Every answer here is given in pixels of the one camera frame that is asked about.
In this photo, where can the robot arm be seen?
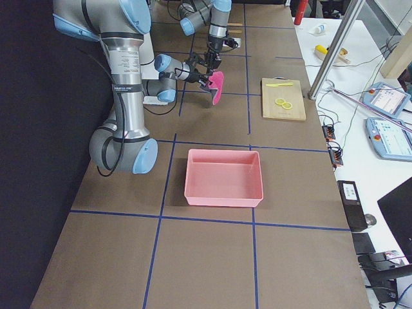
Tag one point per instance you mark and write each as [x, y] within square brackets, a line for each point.
[215, 14]
[122, 142]

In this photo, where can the lemon slice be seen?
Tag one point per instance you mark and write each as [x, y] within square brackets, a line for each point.
[287, 105]
[280, 101]

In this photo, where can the pink sponge cloth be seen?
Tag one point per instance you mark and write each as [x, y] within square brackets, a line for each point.
[217, 87]

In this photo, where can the aluminium frame post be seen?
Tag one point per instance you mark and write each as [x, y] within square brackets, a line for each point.
[340, 36]

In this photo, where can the pink plastic bin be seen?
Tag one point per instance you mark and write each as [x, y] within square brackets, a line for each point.
[223, 178]

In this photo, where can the wooden cutting board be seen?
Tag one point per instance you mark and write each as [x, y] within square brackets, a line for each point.
[292, 94]

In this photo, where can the long grabber stick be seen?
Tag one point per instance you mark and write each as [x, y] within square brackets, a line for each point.
[369, 108]

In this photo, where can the black box device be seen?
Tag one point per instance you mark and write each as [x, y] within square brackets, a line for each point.
[352, 205]

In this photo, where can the red bottle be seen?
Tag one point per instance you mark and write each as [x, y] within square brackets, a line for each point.
[300, 11]

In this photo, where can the black monitor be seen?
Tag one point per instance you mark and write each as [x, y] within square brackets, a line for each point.
[396, 210]

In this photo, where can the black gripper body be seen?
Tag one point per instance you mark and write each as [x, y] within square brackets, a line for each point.
[192, 72]
[214, 46]

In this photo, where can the teach pendant tablet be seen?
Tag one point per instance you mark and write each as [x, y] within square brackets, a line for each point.
[389, 141]
[386, 99]

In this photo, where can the yellow plastic knife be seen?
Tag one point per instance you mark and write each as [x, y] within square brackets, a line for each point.
[276, 85]

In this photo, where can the white tube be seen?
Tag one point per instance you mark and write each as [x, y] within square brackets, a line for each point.
[318, 30]

